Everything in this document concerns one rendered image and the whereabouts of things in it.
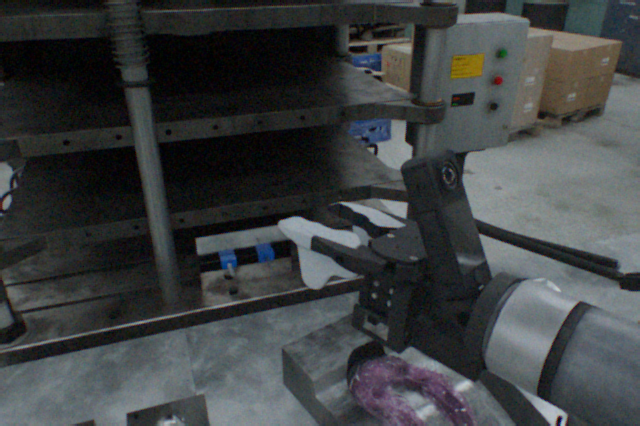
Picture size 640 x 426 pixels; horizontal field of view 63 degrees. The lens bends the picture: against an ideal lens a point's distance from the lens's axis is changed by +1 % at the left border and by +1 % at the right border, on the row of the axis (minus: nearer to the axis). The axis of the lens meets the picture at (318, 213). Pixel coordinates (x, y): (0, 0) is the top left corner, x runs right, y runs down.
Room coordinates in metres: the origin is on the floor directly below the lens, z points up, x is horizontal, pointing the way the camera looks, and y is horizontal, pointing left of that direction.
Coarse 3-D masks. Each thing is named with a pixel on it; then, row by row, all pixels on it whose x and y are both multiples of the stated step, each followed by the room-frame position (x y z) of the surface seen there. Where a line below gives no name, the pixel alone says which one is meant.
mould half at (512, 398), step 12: (492, 276) 1.18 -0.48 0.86; (492, 384) 0.83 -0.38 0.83; (504, 384) 0.79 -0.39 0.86; (504, 396) 0.79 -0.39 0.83; (516, 396) 0.76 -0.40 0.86; (528, 396) 0.74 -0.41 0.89; (504, 408) 0.78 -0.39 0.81; (516, 408) 0.75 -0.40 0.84; (528, 408) 0.72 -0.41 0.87; (540, 408) 0.71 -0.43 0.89; (552, 408) 0.71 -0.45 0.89; (516, 420) 0.74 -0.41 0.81; (528, 420) 0.72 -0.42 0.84; (540, 420) 0.69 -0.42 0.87; (552, 420) 0.68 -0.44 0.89; (564, 420) 0.68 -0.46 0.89
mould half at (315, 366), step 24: (312, 336) 0.88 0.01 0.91; (336, 336) 0.88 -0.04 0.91; (360, 336) 0.88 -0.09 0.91; (384, 336) 0.88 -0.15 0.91; (288, 360) 0.83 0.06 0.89; (312, 360) 0.81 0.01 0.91; (336, 360) 0.81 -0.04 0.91; (408, 360) 0.85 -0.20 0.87; (288, 384) 0.83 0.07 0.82; (312, 384) 0.76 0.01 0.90; (336, 384) 0.78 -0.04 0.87; (456, 384) 0.76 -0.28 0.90; (312, 408) 0.76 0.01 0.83; (336, 408) 0.72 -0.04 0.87; (360, 408) 0.71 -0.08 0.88; (432, 408) 0.70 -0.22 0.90; (480, 408) 0.72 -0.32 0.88
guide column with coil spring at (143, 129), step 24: (120, 0) 1.16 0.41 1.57; (144, 72) 1.18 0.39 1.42; (144, 96) 1.17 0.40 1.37; (144, 120) 1.16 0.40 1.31; (144, 144) 1.16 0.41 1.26; (144, 168) 1.16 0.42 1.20; (144, 192) 1.17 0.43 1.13; (168, 216) 1.18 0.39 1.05; (168, 240) 1.17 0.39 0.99; (168, 264) 1.16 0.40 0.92; (168, 288) 1.16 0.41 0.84
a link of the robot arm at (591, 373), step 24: (576, 312) 0.27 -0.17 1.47; (600, 312) 0.28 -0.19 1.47; (576, 336) 0.26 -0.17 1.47; (600, 336) 0.25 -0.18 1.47; (624, 336) 0.25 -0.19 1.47; (552, 360) 0.25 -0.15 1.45; (576, 360) 0.25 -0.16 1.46; (600, 360) 0.24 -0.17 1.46; (624, 360) 0.24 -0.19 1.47; (552, 384) 0.25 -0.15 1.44; (576, 384) 0.24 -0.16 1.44; (600, 384) 0.23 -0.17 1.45; (624, 384) 0.23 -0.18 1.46; (576, 408) 0.24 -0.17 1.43; (600, 408) 0.23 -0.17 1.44; (624, 408) 0.22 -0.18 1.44
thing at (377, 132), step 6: (384, 120) 4.53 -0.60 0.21; (390, 120) 4.58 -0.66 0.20; (354, 126) 4.43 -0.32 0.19; (360, 126) 4.40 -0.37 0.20; (366, 126) 4.43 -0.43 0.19; (372, 126) 4.46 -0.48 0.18; (378, 126) 4.50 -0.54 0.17; (384, 126) 4.54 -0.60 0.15; (390, 126) 4.57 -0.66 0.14; (354, 132) 4.42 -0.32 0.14; (360, 132) 4.41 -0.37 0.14; (366, 132) 4.44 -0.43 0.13; (372, 132) 4.47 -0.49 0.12; (378, 132) 4.51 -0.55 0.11; (384, 132) 4.55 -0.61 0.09; (390, 132) 4.58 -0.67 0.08; (372, 138) 4.48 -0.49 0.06; (378, 138) 4.52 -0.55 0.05; (384, 138) 4.55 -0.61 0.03; (390, 138) 4.58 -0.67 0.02
